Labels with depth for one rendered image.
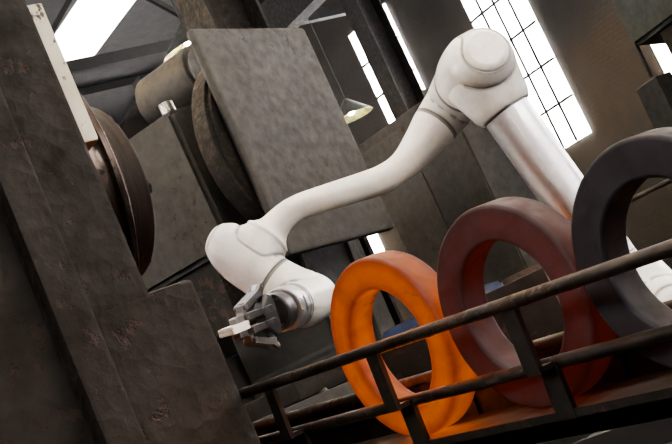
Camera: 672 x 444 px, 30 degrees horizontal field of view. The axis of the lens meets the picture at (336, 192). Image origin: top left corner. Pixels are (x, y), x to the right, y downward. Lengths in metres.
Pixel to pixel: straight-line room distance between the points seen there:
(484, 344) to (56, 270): 0.47
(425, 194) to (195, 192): 1.87
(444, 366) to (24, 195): 0.49
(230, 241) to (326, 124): 3.42
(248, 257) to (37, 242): 1.21
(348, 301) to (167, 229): 4.46
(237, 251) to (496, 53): 0.65
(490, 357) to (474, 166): 5.63
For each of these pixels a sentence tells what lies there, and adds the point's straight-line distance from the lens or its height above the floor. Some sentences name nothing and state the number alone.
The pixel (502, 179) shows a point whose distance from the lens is 6.81.
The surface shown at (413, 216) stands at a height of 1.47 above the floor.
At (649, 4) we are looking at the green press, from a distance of 7.05.
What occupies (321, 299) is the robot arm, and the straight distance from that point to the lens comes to 2.49.
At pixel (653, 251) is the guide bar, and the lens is 0.92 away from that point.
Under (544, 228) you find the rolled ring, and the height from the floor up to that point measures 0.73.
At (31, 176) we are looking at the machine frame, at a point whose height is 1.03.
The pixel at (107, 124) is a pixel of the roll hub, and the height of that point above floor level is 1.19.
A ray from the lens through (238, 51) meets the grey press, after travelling 5.70.
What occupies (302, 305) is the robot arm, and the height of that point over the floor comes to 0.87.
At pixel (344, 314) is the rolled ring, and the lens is 1.29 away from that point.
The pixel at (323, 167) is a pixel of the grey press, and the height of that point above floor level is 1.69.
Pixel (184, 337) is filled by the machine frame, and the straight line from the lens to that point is 1.41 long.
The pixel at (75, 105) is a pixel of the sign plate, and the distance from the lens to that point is 1.48.
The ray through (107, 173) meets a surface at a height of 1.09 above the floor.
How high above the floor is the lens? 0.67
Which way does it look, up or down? 9 degrees up
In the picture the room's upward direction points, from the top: 24 degrees counter-clockwise
